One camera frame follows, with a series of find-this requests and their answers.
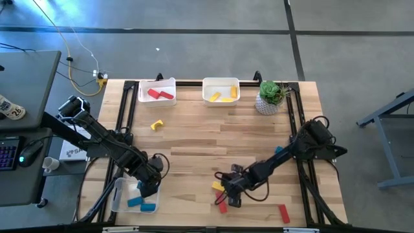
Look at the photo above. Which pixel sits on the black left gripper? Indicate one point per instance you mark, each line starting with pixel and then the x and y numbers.
pixel 145 174

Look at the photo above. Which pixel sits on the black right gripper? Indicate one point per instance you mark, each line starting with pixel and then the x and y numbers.
pixel 237 186

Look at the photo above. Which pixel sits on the long yellow block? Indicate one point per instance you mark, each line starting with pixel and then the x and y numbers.
pixel 216 186

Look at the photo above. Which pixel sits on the blue cube block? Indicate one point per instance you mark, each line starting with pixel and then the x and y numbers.
pixel 139 185
pixel 278 149

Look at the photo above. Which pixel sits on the blue cylinder block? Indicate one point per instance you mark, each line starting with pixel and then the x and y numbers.
pixel 147 207

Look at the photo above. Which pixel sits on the long red block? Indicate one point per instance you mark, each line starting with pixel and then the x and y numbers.
pixel 284 214
pixel 222 208

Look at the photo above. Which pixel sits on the yellow arch block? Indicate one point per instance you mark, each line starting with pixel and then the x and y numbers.
pixel 154 124

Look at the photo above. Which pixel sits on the yellow cylinder block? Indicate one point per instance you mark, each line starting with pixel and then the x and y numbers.
pixel 233 92

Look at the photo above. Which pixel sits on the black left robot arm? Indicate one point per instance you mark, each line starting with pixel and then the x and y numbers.
pixel 106 139

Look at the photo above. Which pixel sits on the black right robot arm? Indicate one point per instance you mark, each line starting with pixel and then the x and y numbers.
pixel 278 158

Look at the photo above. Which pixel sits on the clear plastic bin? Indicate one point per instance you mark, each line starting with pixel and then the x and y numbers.
pixel 121 200

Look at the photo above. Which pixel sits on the white printed sheet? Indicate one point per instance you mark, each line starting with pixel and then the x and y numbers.
pixel 72 152

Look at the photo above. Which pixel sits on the succulent in patterned pot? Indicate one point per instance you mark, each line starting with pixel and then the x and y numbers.
pixel 266 108

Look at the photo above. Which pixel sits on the white cup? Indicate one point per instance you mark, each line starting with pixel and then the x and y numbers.
pixel 51 164

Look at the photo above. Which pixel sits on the white plastic bin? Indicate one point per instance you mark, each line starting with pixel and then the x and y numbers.
pixel 144 84
pixel 223 84

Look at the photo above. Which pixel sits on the black desk caster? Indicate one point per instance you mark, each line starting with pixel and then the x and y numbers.
pixel 42 203

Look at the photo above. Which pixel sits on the black table clamp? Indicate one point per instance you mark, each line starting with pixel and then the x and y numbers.
pixel 159 77
pixel 257 76

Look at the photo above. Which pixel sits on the yellow power plug block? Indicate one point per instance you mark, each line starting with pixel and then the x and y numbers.
pixel 101 79

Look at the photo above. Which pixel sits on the black computer mouse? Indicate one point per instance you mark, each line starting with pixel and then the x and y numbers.
pixel 30 153

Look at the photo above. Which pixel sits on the dark grey desk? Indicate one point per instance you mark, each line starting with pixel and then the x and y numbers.
pixel 19 187

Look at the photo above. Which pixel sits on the backlit keyboard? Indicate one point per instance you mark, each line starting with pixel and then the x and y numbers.
pixel 8 155

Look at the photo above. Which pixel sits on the white printed bottle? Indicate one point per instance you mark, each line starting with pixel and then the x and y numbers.
pixel 13 110

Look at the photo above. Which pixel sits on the grey metal table stand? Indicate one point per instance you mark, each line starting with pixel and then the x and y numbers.
pixel 387 149

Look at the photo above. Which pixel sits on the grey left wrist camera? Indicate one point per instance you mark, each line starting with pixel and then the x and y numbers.
pixel 156 163

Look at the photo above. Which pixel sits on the silver bracket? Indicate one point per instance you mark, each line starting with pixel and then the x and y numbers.
pixel 300 230
pixel 120 229

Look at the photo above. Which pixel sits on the black aluminium table frame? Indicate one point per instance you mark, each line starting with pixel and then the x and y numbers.
pixel 189 83

